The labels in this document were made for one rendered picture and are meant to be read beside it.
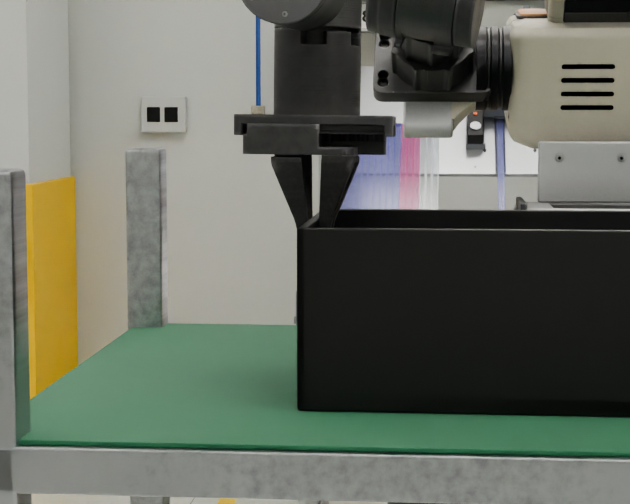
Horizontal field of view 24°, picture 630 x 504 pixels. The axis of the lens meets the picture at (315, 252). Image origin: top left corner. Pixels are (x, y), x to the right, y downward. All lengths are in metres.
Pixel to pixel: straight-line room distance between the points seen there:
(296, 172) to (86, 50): 4.13
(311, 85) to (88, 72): 4.13
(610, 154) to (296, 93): 0.58
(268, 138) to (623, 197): 0.60
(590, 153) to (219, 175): 3.58
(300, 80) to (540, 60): 0.56
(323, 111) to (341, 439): 0.23
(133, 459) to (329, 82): 0.28
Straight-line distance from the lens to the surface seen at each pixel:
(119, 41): 5.03
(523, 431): 0.85
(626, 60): 1.47
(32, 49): 4.62
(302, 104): 0.93
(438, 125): 1.47
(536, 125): 1.47
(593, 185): 1.45
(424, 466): 0.80
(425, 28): 1.37
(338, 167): 0.93
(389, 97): 1.48
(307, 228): 0.88
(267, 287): 4.97
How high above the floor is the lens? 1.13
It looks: 6 degrees down
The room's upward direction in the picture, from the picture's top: straight up
